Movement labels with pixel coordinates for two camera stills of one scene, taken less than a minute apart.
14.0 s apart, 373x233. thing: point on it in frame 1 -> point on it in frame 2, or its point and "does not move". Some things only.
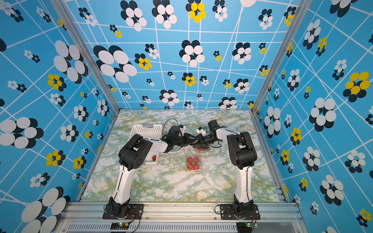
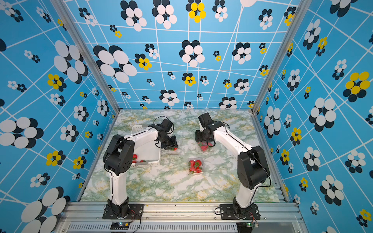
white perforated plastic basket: x=149 y=132 does not move
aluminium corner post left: x=90 y=51 does not move
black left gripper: x=188 y=139 -> x=174 y=144
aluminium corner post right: x=302 y=6 does not move
